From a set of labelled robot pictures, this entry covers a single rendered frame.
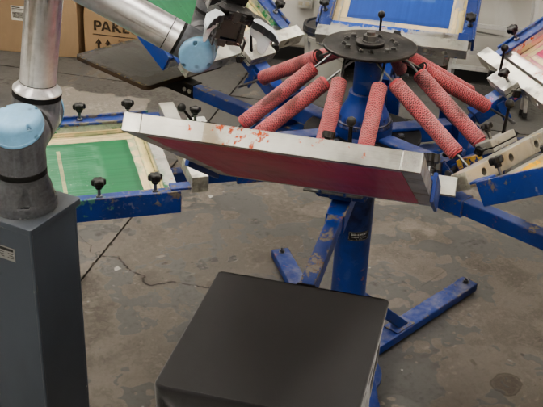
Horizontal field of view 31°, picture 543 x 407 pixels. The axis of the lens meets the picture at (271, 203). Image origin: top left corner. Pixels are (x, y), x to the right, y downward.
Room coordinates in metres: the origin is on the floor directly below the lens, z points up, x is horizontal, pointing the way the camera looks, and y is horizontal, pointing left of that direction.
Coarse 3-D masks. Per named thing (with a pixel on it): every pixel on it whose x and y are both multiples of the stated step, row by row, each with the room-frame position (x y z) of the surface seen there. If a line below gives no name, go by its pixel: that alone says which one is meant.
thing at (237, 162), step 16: (176, 144) 1.78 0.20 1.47; (192, 144) 1.73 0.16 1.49; (208, 160) 2.01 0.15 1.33; (224, 160) 1.95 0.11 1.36; (240, 160) 1.89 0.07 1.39; (256, 160) 1.83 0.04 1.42; (272, 160) 1.78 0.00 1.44; (240, 176) 2.30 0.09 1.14; (256, 176) 2.22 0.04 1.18; (272, 176) 2.14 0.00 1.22; (288, 176) 2.07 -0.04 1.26
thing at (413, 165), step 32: (128, 128) 1.71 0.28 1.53; (160, 128) 1.70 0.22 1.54; (192, 128) 1.69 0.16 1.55; (224, 128) 1.68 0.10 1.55; (192, 160) 2.07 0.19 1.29; (320, 160) 1.64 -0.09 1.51; (352, 160) 1.61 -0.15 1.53; (384, 160) 1.60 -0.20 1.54; (416, 160) 1.59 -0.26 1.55; (416, 192) 1.93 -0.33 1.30
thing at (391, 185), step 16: (288, 160) 1.73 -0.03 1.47; (304, 160) 1.68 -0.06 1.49; (304, 176) 2.00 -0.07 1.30; (320, 176) 1.94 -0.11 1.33; (336, 176) 1.88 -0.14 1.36; (352, 176) 1.82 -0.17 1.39; (368, 176) 1.77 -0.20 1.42; (384, 176) 1.72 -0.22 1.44; (400, 176) 1.68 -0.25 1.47; (352, 192) 2.21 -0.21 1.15; (368, 192) 2.13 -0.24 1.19; (384, 192) 2.06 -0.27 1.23; (400, 192) 1.99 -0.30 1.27
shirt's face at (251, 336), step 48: (240, 288) 2.04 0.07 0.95; (288, 288) 2.05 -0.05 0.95; (192, 336) 1.83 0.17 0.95; (240, 336) 1.84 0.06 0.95; (288, 336) 1.85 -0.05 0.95; (336, 336) 1.86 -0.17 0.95; (192, 384) 1.66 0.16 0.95; (240, 384) 1.66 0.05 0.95; (288, 384) 1.67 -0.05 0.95; (336, 384) 1.68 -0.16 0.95
